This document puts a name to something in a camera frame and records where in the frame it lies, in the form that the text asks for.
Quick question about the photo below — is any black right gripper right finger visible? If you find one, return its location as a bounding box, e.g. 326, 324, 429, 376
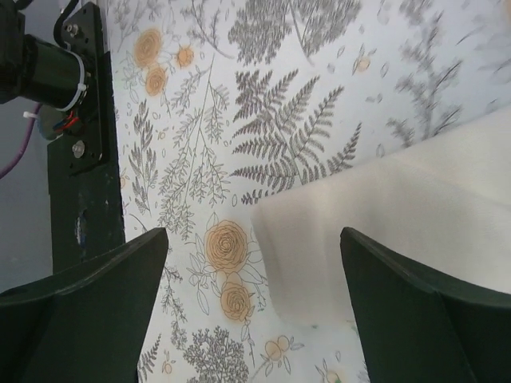
340, 227, 510, 382

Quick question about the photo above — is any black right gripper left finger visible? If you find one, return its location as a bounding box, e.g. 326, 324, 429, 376
1, 228, 168, 382

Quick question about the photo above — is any white cloth napkin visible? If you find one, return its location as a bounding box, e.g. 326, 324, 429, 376
251, 108, 510, 326

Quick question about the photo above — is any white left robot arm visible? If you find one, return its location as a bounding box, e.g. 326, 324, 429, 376
1, 1, 87, 112

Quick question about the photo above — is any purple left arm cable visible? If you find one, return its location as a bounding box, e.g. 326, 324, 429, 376
0, 101, 43, 180

